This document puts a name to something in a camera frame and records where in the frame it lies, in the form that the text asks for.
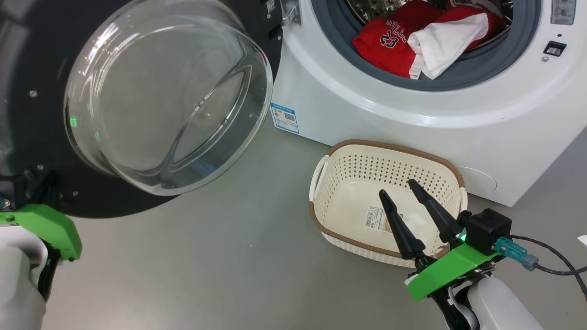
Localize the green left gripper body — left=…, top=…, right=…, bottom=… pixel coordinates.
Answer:
left=0, top=203, right=83, bottom=301

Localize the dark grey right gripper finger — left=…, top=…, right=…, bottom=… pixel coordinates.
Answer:
left=379, top=189, right=427, bottom=262
left=408, top=179, right=465, bottom=244

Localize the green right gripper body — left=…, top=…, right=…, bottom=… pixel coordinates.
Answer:
left=405, top=235, right=501, bottom=330

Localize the black round glass washer door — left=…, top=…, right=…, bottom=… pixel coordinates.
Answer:
left=0, top=0, right=283, bottom=219

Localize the red number 23 jersey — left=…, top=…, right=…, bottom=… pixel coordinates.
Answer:
left=352, top=0, right=443, bottom=79

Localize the red garment with white stripes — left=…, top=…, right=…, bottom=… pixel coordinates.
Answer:
left=407, top=4, right=505, bottom=81

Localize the cream laundry basket brown rim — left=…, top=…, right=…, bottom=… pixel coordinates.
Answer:
left=309, top=139, right=469, bottom=269

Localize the white front-load washing machine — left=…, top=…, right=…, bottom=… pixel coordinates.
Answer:
left=271, top=0, right=587, bottom=207

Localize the white barcode label sticker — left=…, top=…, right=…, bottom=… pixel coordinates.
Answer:
left=364, top=205, right=391, bottom=231

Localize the blue energy label sticker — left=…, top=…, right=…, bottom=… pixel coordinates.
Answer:
left=271, top=102, right=300, bottom=135

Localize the stainless steel drum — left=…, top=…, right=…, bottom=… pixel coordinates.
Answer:
left=346, top=0, right=515, bottom=52

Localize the grey warning label sticker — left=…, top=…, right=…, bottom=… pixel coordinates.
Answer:
left=550, top=0, right=578, bottom=26

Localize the teal right cable connector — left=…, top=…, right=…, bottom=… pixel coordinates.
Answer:
left=495, top=236, right=540, bottom=271

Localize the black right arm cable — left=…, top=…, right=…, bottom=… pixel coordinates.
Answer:
left=509, top=235, right=587, bottom=301

